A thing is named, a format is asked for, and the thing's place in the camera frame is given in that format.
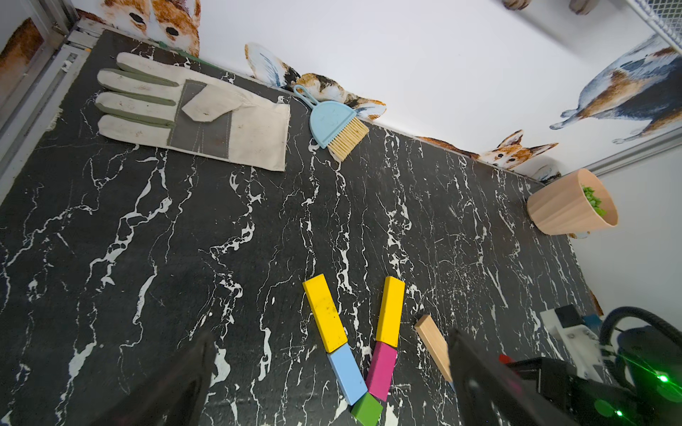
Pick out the beige work glove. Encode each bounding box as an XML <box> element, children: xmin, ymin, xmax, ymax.
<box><xmin>95</xmin><ymin>53</ymin><xmax>291</xmax><ymax>172</ymax></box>

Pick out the small light blue block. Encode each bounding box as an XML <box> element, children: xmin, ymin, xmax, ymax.
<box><xmin>328</xmin><ymin>344</ymin><xmax>368</xmax><ymax>406</ymax></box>

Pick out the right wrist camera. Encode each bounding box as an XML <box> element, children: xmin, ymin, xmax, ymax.
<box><xmin>540</xmin><ymin>305</ymin><xmax>604</xmax><ymax>383</ymax></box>

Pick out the pink pot with greens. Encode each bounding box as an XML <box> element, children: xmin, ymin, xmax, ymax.
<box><xmin>527</xmin><ymin>169</ymin><xmax>619</xmax><ymax>235</ymax></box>

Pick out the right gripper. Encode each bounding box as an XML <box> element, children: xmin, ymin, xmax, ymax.
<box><xmin>506</xmin><ymin>326</ymin><xmax>681</xmax><ymax>425</ymax></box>

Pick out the long yellow block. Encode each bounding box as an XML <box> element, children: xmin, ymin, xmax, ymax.
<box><xmin>376</xmin><ymin>276</ymin><xmax>406</xmax><ymax>348</ymax></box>

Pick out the long natural wood block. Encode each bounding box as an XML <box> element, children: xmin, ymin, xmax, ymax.
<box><xmin>415</xmin><ymin>314</ymin><xmax>453</xmax><ymax>385</ymax></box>

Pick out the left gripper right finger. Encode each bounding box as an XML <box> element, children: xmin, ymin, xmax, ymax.
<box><xmin>448</xmin><ymin>328</ymin><xmax>575</xmax><ymax>425</ymax></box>

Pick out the short yellow block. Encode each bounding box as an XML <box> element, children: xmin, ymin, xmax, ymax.
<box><xmin>303</xmin><ymin>274</ymin><xmax>348</xmax><ymax>353</ymax></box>

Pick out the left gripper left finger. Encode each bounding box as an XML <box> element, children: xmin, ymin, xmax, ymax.
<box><xmin>93</xmin><ymin>331</ymin><xmax>217</xmax><ymax>425</ymax></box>

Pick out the small green block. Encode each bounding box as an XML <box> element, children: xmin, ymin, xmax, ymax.
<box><xmin>351</xmin><ymin>392</ymin><xmax>384</xmax><ymax>426</ymax></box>

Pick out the magenta rectangular block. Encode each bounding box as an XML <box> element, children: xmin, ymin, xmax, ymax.
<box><xmin>366</xmin><ymin>342</ymin><xmax>398</xmax><ymax>402</ymax></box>

